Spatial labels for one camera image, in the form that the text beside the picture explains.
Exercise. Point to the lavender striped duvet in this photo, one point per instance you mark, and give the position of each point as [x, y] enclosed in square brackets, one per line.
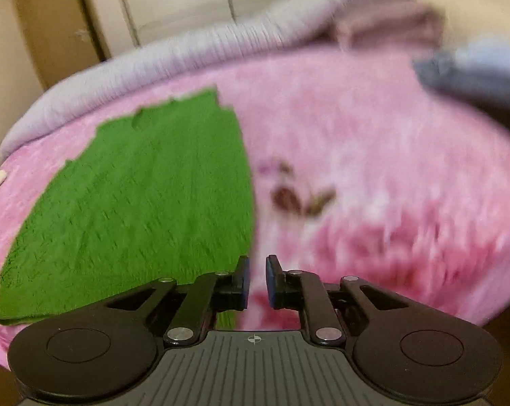
[282, 25]

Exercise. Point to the mauve folded cloth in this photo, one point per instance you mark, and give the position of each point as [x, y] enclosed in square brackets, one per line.
[398, 22]

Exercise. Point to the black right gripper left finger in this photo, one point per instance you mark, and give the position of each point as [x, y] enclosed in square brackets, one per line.
[103, 349]

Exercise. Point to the brown wooden door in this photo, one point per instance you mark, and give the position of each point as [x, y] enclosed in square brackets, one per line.
[60, 37]

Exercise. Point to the green knitted sweater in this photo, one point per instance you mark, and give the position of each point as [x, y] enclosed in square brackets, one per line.
[164, 192]

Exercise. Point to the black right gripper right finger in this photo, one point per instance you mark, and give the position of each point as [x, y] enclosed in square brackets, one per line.
[404, 349]

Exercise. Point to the grey blue garment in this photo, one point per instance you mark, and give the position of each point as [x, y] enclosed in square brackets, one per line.
[478, 72]

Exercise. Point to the pink floral fleece blanket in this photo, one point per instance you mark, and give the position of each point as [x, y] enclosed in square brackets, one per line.
[357, 170]

